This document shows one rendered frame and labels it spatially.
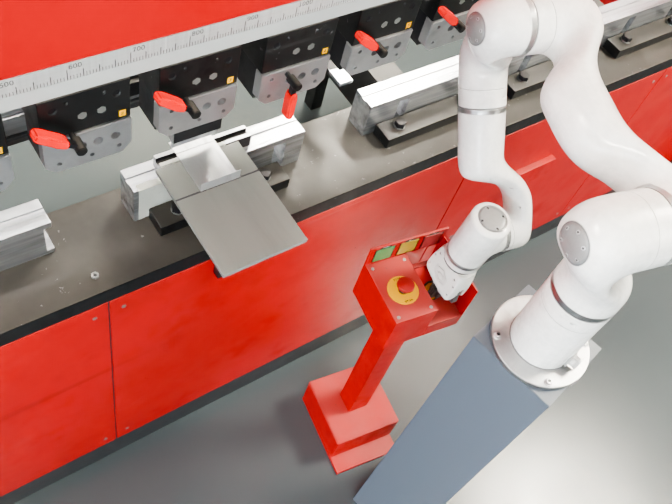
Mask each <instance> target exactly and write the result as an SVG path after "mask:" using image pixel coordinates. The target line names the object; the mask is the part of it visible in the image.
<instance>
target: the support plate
mask: <svg viewBox="0 0 672 504"><path fill-rule="evenodd" d="M220 148H221V150H222V151H223V153H224V154H225V156H226V157H227V159H228V160H229V161H230V163H231V164H232V166H233V167H234V169H235V170H236V171H237V170H240V169H241V173H240V175H241V176H242V175H244V174H247V173H250V172H252V171H255V170H258V168H257V167H256V166H255V164H254V163H253V161H252V160H251V158H250V157H249V156H248V154H247V153H246V151H245V150H244V149H243V147H242V146H241V144H240V143H239V142H238V141H236V142H233V143H230V144H228V145H225V146H222V147H220ZM155 173H156V174H157V176H158V178H159V179H160V181H161V182H162V184H163V185H164V187H165V188H166V190H167V192H168V193H169V195H170V196H171V198H172V199H173V201H174V202H175V204H176V206H177V207H178V209H179V210H180V212H181V213H182V215H183V216H184V218H185V220H186V221H187V223H188V224H189V226H190V227H191V229H192V231H193V232H194V234H195V235H196V237H197V238H198V240H199V241H200V243H201V245H202V246H203V248H204V249H205V251H206V252H207V254H208V255H209V257H210V259H211V260H212V262H213V263H214V265H215V266H216V268H217V269H218V271H219V273H220V274H221V276H222V277H223V278H225V277H227V276H229V275H232V274H234V273H236V272H239V271H241V270H243V269H246V268H248V267H250V266H253V265H255V264H257V263H259V262H262V261H264V260H266V259H269V258H271V257H273V256H276V255H278V254H280V253H283V252H285V251H287V250H289V249H292V248H294V247H296V246H299V245H301V244H303V243H306V242H307V240H308V239H307V237H306V236H305V234H304V233H303V232H302V230H301V229H300V227H299V226H298V225H297V223H296V222H295V220H294V219H293V218H292V216H291V215H290V213H289V212H288V211H287V209H286V208H285V206H284V205H283V204H282V202H281V201H280V199H279V198H278V196H277V195H276V194H275V192H274V191H273V189H272V188H271V187H270V185H269V184H268V182H267V181H266V180H265V178H264V177H263V175H262V174H261V173H260V171H257V172H255V173H252V174H249V175H247V176H244V177H241V178H239V179H236V180H233V181H231V182H228V183H225V184H223V185H220V186H217V187H215V188H212V189H209V190H206V191H204V192H201V193H198V194H196V195H193V196H190V197H188V198H185V199H182V200H180V201H177V202H176V201H175V200H177V199H180V198H182V197H185V196H188V195H190V194H193V193H196V192H199V191H200V190H199V188H198V187H197V185H196V184H195V182H194V181H193V179H192V178H191V176H190V175H189V173H188V172H187V170H186V169H185V167H184V166H183V164H182V163H181V161H179V162H176V163H173V164H170V165H167V166H164V167H162V168H159V169H156V170H155Z"/></svg>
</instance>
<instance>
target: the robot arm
mask: <svg viewBox="0 0 672 504"><path fill-rule="evenodd" d="M603 31H604V22H603V18H602V14H601V12H600V10H599V8H598V7H597V5H596V4H595V2H594V1H593V0H479V1H477V2H476V3H475V4H474V5H473V6H472V7H471V8H470V10H469V12H468V15H467V19H466V36H465V37H464V39H463V42H462V45H461V48H460V54H459V73H458V168H459V171H460V173H461V175H462V176H463V177H464V178H466V179H468V180H472V181H479V182H487V183H493V184H496V185H497V186H498V187H499V189H500V191H501V193H502V200H503V208H502V207H500V206H499V205H497V204H494V203H490V202H483V203H479V204H477V205H476V206H475V207H474V208H473V209H472V211H471V212H470V213H469V215H468V216H467V217H466V219H465V220H464V222H463V223H462V224H461V226H460V227H459V228H458V230H457V231H456V232H455V234H454V235H452V236H450V237H449V239H450V241H449V242H448V243H446V244H444V245H443V246H442V247H440V248H439V249H438V250H437V251H436V252H435V253H434V254H433V255H432V256H431V257H430V258H429V260H428V262H427V269H428V271H429V273H430V275H431V277H432V284H431V286H430V288H429V290H428V291H427V292H428V293H429V295H430V297H431V298H433V297H435V298H439V297H441V296H442V297H443V298H444V299H445V300H449V301H450V302H451V303H453V302H456V301H457V299H458V296H459V295H460V296H461V295H463V294H464V293H465V292H466V290H467V289H468V288H469V286H470V285H471V283H472V281H473V279H474V277H475V274H476V271H477V270H478V269H479V268H480V267H481V266H482V265H483V264H484V262H485V261H486V260H487V259H488V258H489V257H490V256H492V255H494V254H496V253H498V252H501V251H505V250H510V249H515V248H519V247H521V246H523V245H525V244H526V243H527V242H528V240H529V238H530V235H531V229H532V197H531V193H530V190H529V188H528V186H527V184H526V183H525V181H524V180H523V179H522V178H521V177H520V175H518V174H517V173H516V172H515V171H514V170H513V169H512V168H511V167H510V166H509V165H508V164H507V163H506V161H505V159H504V143H505V123H506V104H507V79H508V68H509V64H510V62H511V60H512V58H513V57H517V56H526V55H535V54H542V55H545V56H547V57H548V58H549V59H550V60H551V61H552V62H553V65H554V68H553V69H552V71H551V72H550V74H549V75H548V77H547V78H546V80H545V82H544V84H543V87H542V90H541V94H540V103H541V107H542V111H543V113H544V115H545V117H546V120H547V122H548V124H549V126H550V128H551V130H552V132H553V134H554V136H555V138H556V139H557V141H558V143H559V144H560V146H561V148H562V149H563V151H564V152H565V153H566V155H567V156H568V157H569V158H570V159H571V160H572V161H573V162H574V163H575V164H576V165H577V166H578V167H580V168H581V169H582V170H584V171H585V172H587V173H588V174H590V175H592V176H593V177H595V178H597V179H599V180H600V181H602V182H604V183H605V184H606V185H608V186H609V187H611V188H612V189H613V190H614V191H615V192H616V193H611V194H606V195H601V196H597V197H594V198H591V199H588V200H585V201H583V202H581V203H579V204H578V205H576V206H575V207H573V208H572V209H571V210H570V211H568V212H567V213H566V214H565V216H564V217H563V218H562V219H561V221H560V223H559V225H558V228H557V240H558V244H559V247H560V250H561V252H562V254H563V257H564V258H563V259H562V261H561V262H560V263H559V264H558V265H557V267H556V268H555V269H554V270H553V272H552V273H551V274H550V275H549V277H548V278H547V279H546V280H545V282H544V283H543V284H542V285H541V287H540V288H539V289H538V290H537V292H536V293H535V294H534V295H523V296H518V297H514V298H512V299H509V300H507V301H506V302H505V303H503V304H502V305H501V306H500V307H499V308H498V310H497V311H496V312H495V314H494V316H493V318H492V321H491V324H490V340H491V344H492V347H493V350H494V352H495V354H496V356H497V358H498V360H499V361H500V363H501V364H502V365H503V367H504V368H505V369H506V370H507V371H508V372H509V373H510V374H511V375H513V376H514V377H515V378H516V379H518V380H520V381H521V382H523V383H525V384H527V385H529V386H532V387H535V388H539V389H543V390H558V389H562V388H566V387H568V386H570V385H572V384H574V383H575V382H576V381H577V380H578V379H579V378H580V377H581V376H582V375H583V373H584V372H585V371H586V368H587V366H588V363H589V357H590V351H589V344H588V341H589V340H590V339H591V338H592V337H593V336H594V335H595V334H596V333H597V332H598V331H599V330H600V329H601V328H602V327H603V326H604V325H605V324H606V323H607V322H608V321H609V320H610V319H611V318H612V317H613V316H614V315H615V314H616V313H617V312H618V311H619V310H620V309H621V308H622V306H623V305H624V304H625V303H626V301H627V300H628V298H629V296H630V294H631V291H632V285H633V279H632V274H633V273H636V272H640V271H645V270H649V269H653V268H657V267H662V266H666V265H670V264H672V164H671V163H670V162H669V161H668V160H666V159H665V158H664V157H663V156H661V155H660V154H659V153H658V152H656V151H655V150H654V149H652V148H651V147H650V146H649V145H647V144H646V143H645V142H644V141H643V140H641V139H640V138H639V137H638V136H637V135H636V134H635V133H634V132H633V131H632V130H631V129H630V128H629V127H628V126H627V124H626V123H625V121H624V120H623V119H622V117H621V115H620V113H619V112H618V110H617V108H616V106H615V104H614V102H613V100H612V98H611V96H610V95H609V93H608V91H607V89H606V87H605V85H604V83H603V81H602V79H601V76H600V73H599V70H598V63H597V56H598V50H599V46H600V42H601V39H602V36H603Z"/></svg>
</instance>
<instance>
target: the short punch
mask: <svg viewBox="0 0 672 504"><path fill-rule="evenodd" d="M221 122H222V118H221V119H218V120H215V121H212V122H209V123H206V124H203V125H200V126H197V127H194V128H191V129H188V130H185V131H182V132H179V133H176V134H173V135H170V136H169V139H170V140H171V147H170V148H174V147H177V146H180V145H182V144H185V143H188V142H191V141H194V140H197V139H200V138H203V137H206V136H209V135H212V134H215V133H217V132H218V129H220V128H221Z"/></svg>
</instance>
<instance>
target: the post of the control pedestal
mask: <svg viewBox="0 0 672 504"><path fill-rule="evenodd" d="M403 343H404V342H402V343H399V344H396V345H393V346H390V347H387V348H384V349H382V347H381V345H380V343H379V341H378V339H377V338H376V336H375V334H374V332H373V331H372V333H371V335H370V337H369V339H368V341H367V343H366V345H365V346H364V348H363V350H362V352H361V354H360V356H359V358H358V360H357V362H356V364H355V366H354V368H353V370H352V372H351V374H350V376H349V378H348V380H347V382H346V384H345V386H344V388H343V389H342V391H341V393H340V395H341V397H342V399H343V401H344V403H345V405H346V407H347V409H348V411H349V412H350V411H353V410H355V409H358V408H361V407H363V406H366V405H367V404H368V402H369V400H370V399H371V397H372V395H373V394H374V392H375V390H376V389H377V387H378V385H379V384H380V382H381V380H382V378H383V377H384V375H385V373H386V372H387V370H388V368H389V367H390V365H391V363H392V362H393V360H394V358H395V357H396V355H397V353H398V352H399V350H400V348H401V347H402V345H403Z"/></svg>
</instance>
